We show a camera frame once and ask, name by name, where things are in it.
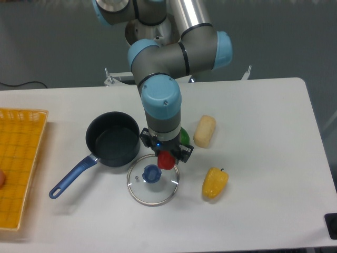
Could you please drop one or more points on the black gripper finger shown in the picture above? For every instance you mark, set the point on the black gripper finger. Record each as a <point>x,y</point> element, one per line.
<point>146,138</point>
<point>182,153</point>

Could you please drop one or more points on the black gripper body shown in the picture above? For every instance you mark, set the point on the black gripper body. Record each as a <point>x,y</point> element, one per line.
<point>173,146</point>

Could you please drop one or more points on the red bell pepper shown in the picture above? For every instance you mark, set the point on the red bell pepper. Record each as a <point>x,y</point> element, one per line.
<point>165,160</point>

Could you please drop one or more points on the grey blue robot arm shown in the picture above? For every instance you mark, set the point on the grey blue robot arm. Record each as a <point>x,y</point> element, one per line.
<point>155,68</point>

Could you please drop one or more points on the green bell pepper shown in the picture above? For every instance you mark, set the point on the green bell pepper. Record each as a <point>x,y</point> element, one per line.
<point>185,139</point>

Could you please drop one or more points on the yellow bell pepper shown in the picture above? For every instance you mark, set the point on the yellow bell pepper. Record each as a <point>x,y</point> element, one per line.
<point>214,182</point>

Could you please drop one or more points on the beige bread loaf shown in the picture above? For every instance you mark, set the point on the beige bread loaf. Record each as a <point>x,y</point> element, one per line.
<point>204,131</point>

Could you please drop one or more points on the glass lid blue knob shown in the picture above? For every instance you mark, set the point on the glass lid blue knob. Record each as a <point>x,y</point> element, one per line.
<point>149,185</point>

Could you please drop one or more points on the yellow plastic basket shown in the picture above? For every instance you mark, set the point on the yellow plastic basket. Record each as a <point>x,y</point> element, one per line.
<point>21,134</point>

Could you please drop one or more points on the black device table corner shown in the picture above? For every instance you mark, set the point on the black device table corner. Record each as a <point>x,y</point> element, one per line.
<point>331,224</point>

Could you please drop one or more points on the dark pot blue handle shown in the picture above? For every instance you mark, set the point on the dark pot blue handle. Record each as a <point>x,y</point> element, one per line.
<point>113,139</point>

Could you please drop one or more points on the white metal base frame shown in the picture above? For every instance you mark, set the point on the white metal base frame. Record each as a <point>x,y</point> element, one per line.
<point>127,78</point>

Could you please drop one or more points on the white metal bracket right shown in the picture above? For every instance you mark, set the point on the white metal bracket right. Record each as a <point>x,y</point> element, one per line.
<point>246,75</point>

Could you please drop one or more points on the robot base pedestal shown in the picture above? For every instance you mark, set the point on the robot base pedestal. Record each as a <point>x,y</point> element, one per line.
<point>163,34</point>

